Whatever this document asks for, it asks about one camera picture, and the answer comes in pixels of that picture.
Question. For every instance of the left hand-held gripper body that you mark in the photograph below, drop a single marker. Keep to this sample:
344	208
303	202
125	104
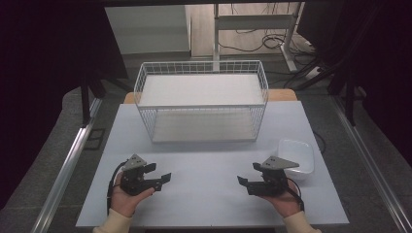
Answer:
135	181

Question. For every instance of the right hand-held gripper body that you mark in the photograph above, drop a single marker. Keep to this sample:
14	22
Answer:
271	183

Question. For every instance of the person's left hand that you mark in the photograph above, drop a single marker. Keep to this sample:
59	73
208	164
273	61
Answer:
124	202

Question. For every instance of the person's right hand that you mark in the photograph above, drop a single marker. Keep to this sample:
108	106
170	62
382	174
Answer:
285	204

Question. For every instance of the white square bowl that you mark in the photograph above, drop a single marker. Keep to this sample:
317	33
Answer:
296	154

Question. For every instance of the wooden table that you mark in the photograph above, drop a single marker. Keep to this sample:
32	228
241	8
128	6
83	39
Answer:
282	94

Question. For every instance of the white power strip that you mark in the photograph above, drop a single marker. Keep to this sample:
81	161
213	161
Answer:
313	73

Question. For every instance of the black stand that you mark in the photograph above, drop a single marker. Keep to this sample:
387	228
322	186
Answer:
350	100

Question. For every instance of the black curtain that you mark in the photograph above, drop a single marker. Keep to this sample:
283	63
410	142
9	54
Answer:
42	64
382	64

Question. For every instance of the black floor bracket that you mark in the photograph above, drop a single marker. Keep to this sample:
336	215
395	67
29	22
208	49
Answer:
95	139

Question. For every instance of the metal floor rail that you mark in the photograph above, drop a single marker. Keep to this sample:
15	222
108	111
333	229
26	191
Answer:
66	168
372	168

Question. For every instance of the white desk frame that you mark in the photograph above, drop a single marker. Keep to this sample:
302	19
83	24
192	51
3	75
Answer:
252	22

